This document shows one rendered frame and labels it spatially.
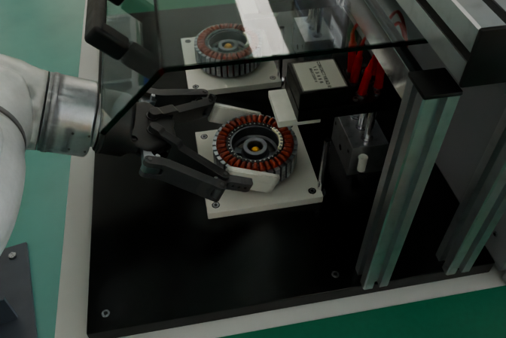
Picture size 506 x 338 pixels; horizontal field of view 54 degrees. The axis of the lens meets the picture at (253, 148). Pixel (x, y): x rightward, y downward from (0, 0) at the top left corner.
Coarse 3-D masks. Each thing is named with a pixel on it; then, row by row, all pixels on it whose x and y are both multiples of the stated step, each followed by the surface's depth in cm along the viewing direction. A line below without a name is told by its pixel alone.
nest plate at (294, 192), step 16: (208, 144) 71; (304, 160) 69; (288, 176) 67; (304, 176) 67; (224, 192) 65; (240, 192) 65; (256, 192) 65; (272, 192) 65; (288, 192) 65; (304, 192) 65; (320, 192) 65; (208, 208) 63; (224, 208) 63; (240, 208) 63; (256, 208) 63; (272, 208) 64
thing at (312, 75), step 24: (288, 72) 61; (312, 72) 60; (336, 72) 60; (360, 72) 64; (288, 96) 63; (312, 96) 58; (336, 96) 58; (384, 96) 60; (288, 120) 60; (312, 120) 61; (360, 120) 66
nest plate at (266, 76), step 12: (192, 72) 83; (204, 72) 83; (252, 72) 83; (264, 72) 83; (276, 72) 83; (192, 84) 80; (204, 84) 80; (216, 84) 80; (228, 84) 80; (240, 84) 80; (252, 84) 80; (264, 84) 81; (276, 84) 81
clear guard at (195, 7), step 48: (144, 0) 45; (192, 0) 43; (240, 0) 43; (288, 0) 43; (336, 0) 43; (384, 0) 43; (144, 48) 41; (192, 48) 38; (240, 48) 38; (288, 48) 38; (336, 48) 38
